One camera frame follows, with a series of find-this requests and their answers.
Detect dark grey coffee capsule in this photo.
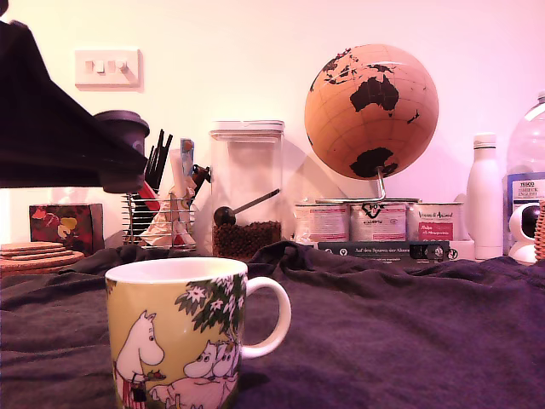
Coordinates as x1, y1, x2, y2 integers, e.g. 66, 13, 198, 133
94, 109, 151, 195

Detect black coffee scoop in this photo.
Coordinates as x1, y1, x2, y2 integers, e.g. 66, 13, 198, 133
213, 188, 282, 227

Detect coffee beans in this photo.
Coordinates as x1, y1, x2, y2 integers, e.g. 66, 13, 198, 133
212, 220, 283, 259

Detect white tissue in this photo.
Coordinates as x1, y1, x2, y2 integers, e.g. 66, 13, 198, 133
49, 187, 90, 205

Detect floral tissue box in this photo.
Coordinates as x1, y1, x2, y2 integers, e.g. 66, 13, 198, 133
28, 203, 106, 257

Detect square cork coaster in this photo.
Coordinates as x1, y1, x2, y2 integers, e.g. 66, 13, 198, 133
0, 241, 64, 251
0, 247, 75, 261

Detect red packet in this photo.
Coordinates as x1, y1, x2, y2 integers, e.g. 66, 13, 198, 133
136, 181, 164, 212

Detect round cork trivet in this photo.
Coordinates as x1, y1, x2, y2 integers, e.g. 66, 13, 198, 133
0, 251, 85, 278

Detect white paper sachet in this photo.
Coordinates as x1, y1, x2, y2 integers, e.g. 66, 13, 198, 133
169, 147, 193, 201

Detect blue and orange packet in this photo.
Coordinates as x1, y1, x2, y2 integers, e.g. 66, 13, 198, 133
179, 136, 197, 178

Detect crumpled white paper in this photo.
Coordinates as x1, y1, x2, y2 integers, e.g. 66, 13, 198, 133
140, 191, 198, 249

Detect clear jar with white lid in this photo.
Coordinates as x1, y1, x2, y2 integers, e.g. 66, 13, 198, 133
208, 120, 285, 261

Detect cartoon print ceramic mug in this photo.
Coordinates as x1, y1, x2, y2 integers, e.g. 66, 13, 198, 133
105, 256, 293, 409

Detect tin with pink label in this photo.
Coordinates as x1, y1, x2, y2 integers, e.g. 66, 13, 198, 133
295, 202, 351, 245

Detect cork globe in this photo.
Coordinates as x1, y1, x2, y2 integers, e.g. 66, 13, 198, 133
304, 42, 440, 181

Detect metal globe stand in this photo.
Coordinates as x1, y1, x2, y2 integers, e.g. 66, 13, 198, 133
315, 166, 387, 204

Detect dark green book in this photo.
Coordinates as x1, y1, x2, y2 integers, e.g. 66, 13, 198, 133
318, 240, 451, 268

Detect tin with black logo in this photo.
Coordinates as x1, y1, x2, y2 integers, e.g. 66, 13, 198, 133
348, 199, 408, 243

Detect dark blue cloth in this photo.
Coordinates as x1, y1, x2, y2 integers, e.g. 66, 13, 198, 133
0, 240, 545, 409

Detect tin with script lettering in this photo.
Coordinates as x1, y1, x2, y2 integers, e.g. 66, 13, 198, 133
406, 201, 466, 242

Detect white metal bottle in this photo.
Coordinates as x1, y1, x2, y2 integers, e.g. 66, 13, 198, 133
467, 132, 505, 261

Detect large clear water bottle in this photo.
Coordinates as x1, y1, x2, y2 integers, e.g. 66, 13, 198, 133
503, 89, 545, 256

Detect wicker basket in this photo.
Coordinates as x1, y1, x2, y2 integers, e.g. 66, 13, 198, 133
534, 198, 545, 262

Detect white wall switch plate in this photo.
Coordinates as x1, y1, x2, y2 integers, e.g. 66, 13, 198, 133
74, 49, 145, 90

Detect metal wire utensil rack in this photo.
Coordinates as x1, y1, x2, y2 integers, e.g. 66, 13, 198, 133
121, 191, 199, 251

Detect dark brown utensil handle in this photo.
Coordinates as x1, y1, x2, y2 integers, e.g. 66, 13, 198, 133
191, 164, 213, 199

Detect small white round camera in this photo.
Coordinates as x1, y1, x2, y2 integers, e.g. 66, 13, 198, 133
508, 202, 544, 265

